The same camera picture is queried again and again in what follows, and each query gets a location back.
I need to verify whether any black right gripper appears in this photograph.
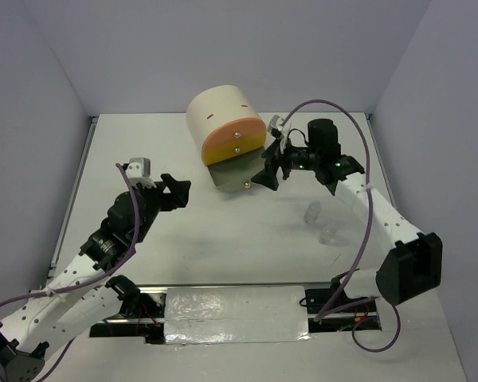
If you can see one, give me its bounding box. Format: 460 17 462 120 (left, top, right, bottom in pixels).
251 134 319 190

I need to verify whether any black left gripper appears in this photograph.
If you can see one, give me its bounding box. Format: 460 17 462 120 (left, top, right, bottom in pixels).
129 173 190 243

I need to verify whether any grey bottom drawer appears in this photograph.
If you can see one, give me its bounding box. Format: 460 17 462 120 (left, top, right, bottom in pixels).
207 147 265 193

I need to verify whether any yellow drawer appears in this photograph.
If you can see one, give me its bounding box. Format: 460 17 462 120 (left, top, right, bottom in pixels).
202 132 266 166

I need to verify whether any orange top drawer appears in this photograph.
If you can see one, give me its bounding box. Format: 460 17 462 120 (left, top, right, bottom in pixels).
202 117 266 149

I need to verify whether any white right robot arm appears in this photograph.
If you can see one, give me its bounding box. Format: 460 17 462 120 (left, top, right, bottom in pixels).
252 115 443 311

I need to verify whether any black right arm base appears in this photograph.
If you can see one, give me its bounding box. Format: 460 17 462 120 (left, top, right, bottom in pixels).
299 272 377 314

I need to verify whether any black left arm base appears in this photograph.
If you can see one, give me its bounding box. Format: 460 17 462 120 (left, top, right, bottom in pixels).
89 275 167 345

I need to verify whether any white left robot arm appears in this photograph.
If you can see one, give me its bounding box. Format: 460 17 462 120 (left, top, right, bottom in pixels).
0 173 191 381

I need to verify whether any cream round drawer organizer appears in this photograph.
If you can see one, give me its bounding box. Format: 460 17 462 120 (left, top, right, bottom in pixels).
186 85 262 149

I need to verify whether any silver foil tape panel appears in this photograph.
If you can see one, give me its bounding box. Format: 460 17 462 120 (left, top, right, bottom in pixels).
164 286 310 345

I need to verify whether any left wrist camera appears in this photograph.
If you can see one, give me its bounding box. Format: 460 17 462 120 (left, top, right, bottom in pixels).
123 157 155 189

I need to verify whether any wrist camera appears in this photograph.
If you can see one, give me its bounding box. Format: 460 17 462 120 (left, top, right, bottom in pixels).
123 157 155 189
267 115 290 139

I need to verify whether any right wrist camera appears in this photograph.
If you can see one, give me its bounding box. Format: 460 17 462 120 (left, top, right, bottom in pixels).
267 115 290 139

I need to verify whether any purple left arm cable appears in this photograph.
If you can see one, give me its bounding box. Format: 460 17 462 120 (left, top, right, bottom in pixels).
0 162 143 381

